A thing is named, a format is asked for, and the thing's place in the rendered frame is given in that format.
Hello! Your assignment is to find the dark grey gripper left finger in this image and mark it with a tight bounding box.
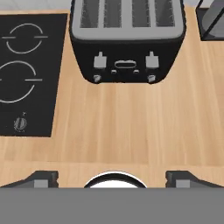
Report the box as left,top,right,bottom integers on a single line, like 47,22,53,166
0,170,60,189

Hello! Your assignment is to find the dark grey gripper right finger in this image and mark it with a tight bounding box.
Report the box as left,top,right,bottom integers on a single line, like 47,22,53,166
164,170,224,189

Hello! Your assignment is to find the grey hob knob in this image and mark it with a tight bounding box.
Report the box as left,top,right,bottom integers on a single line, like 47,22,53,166
13,116,28,133

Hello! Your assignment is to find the white and black round object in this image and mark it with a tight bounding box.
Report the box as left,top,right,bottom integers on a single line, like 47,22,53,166
83,171,148,189

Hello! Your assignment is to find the black hob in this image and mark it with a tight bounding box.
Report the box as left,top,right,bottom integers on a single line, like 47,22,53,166
0,12,69,138

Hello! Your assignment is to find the black four-slot toaster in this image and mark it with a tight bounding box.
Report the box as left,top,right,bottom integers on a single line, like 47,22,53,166
68,0,187,85

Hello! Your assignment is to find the black wire stand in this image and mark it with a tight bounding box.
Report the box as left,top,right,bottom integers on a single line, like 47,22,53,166
195,0,224,42

